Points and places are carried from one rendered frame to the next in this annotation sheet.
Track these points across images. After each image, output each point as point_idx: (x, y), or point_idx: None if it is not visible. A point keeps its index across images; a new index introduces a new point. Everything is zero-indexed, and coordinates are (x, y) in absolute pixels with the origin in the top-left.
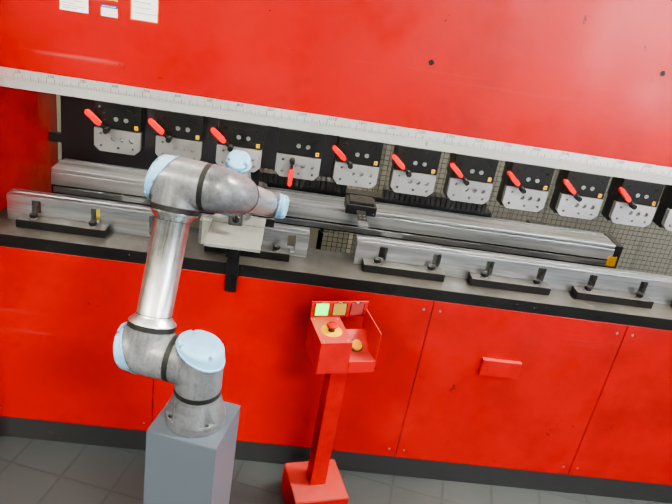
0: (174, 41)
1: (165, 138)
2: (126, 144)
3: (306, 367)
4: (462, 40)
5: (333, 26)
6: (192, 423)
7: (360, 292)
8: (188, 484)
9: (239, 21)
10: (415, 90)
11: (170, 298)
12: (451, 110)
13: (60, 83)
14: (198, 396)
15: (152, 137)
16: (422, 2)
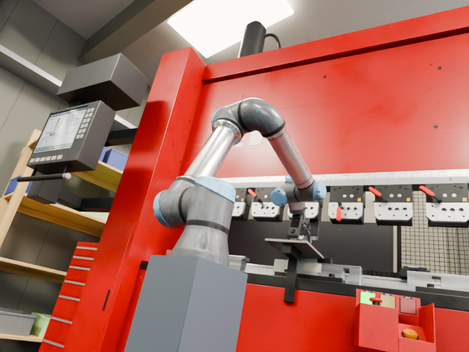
0: (269, 151)
1: (257, 202)
2: (235, 209)
3: None
4: (456, 109)
5: (360, 123)
6: (188, 242)
7: None
8: (165, 316)
9: (303, 133)
10: (428, 145)
11: (206, 167)
12: (464, 152)
13: None
14: (199, 214)
15: (264, 258)
16: (418, 98)
